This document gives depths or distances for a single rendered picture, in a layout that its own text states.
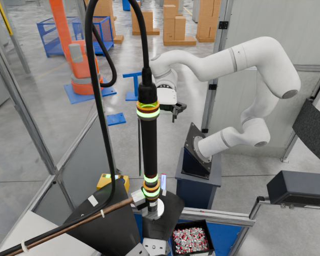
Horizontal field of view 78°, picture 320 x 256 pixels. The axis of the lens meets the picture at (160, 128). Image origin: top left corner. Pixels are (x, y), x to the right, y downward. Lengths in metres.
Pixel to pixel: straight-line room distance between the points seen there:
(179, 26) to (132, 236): 7.60
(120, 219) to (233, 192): 1.99
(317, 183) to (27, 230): 1.20
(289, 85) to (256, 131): 0.38
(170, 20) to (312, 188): 7.29
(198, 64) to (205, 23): 7.82
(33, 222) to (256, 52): 0.96
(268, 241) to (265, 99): 1.67
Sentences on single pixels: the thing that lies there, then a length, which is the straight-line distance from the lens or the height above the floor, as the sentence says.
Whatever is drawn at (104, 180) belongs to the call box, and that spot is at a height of 1.07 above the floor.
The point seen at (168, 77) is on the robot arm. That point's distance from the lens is 0.78.
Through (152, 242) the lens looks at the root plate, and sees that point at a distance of 0.89.
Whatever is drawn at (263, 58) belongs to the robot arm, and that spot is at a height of 1.78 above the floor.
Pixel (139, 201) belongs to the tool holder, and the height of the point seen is 1.54.
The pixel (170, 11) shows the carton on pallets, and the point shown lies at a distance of 7.89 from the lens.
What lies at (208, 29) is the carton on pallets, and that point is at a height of 0.43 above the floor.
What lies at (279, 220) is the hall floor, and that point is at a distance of 2.58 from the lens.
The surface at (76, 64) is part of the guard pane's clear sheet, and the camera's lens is 1.64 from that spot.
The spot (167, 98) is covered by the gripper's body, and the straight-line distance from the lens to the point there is 0.67.
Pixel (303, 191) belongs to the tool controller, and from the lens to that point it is 1.14.
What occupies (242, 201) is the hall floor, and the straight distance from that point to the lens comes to 2.54.
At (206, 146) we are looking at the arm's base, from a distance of 1.29.
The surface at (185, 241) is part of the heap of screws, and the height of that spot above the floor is 0.84.
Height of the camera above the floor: 2.00
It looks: 37 degrees down
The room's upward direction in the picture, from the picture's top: straight up
